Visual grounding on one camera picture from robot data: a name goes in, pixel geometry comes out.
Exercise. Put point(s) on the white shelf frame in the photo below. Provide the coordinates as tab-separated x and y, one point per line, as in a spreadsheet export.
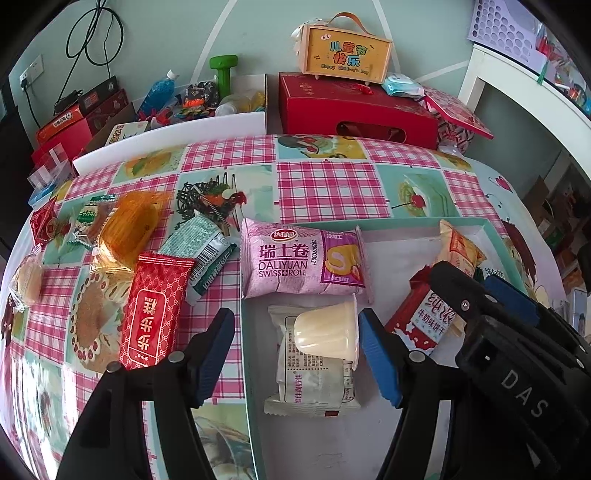
517	92

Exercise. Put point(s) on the red flower snack packet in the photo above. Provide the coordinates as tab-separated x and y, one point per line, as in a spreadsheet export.
44	221

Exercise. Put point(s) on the light blue plastic lid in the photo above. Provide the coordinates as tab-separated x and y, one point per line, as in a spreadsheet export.
39	196

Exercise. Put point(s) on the orange jelly bag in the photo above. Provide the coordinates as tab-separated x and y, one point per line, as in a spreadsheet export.
124	230

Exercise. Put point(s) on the purple perforated basket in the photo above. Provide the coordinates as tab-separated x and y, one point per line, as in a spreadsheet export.
503	27

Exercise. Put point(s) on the blue liquid bottle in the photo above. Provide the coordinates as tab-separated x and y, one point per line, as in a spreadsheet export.
159	92

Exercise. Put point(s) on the black flat box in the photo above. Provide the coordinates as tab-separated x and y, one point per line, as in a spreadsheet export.
97	90

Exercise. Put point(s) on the white wall outlet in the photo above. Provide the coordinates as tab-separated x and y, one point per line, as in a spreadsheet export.
32	71

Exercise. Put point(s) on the teal cardboard tray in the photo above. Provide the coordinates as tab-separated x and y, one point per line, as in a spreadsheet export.
323	443

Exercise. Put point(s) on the red patterned snack packet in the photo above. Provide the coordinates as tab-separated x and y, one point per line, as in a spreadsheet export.
154	318

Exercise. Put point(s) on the pale pudding cup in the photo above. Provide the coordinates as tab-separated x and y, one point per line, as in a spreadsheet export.
328	330

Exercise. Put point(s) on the white foam board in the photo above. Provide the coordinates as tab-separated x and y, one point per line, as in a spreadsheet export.
171	138

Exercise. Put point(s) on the clear plastic bottle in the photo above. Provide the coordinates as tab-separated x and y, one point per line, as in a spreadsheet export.
231	108

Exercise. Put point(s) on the cream orange snack packet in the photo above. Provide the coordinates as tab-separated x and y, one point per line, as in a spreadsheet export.
457	249

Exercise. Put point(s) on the clear acrylic box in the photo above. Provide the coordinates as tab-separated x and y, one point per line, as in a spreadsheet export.
46	168

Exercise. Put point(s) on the large red box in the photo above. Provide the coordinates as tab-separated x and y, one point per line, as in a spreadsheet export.
60	143

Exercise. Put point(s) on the brown cardboard box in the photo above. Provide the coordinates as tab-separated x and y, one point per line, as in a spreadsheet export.
554	217

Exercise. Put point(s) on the clear round bread packet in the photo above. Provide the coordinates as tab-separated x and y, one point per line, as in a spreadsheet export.
27	281

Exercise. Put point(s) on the green dumbbell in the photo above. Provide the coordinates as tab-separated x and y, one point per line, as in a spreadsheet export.
224	69

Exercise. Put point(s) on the colourful toy heap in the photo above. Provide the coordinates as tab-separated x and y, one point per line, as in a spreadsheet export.
198	97

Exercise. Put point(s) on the orange flat box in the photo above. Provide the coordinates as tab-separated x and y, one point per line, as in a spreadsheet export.
60	122

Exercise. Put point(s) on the green foil biscuit packet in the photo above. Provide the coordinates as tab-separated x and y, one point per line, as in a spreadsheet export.
203	256

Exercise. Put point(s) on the red white biscuit packet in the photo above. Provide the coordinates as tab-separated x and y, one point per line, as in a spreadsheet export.
413	321

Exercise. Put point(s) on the white pastry packet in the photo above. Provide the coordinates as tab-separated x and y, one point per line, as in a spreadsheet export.
314	383

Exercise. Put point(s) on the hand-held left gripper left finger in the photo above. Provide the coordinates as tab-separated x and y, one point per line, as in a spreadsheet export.
212	357

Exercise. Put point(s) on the black power adapter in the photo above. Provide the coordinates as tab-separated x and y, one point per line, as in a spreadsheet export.
69	99

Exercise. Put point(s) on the dark red flat box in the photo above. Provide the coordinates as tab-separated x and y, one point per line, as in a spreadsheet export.
108	110

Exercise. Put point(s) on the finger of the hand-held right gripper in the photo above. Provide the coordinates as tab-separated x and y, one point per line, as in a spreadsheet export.
510	297
457	295

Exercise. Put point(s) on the pink swiss roll packet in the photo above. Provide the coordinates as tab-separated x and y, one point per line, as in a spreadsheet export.
295	267

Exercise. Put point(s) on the yellow printed card box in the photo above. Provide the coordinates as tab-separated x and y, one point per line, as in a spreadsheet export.
124	131

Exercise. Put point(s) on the red patterned gift box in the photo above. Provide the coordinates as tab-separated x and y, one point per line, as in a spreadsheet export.
455	120

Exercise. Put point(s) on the blue face mask pack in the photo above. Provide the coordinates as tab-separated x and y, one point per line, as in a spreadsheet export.
401	85

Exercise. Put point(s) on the clear green-print pastry packet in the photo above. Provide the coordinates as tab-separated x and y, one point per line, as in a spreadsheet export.
85	221

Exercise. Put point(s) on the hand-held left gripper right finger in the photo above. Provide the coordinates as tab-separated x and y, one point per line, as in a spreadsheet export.
381	357

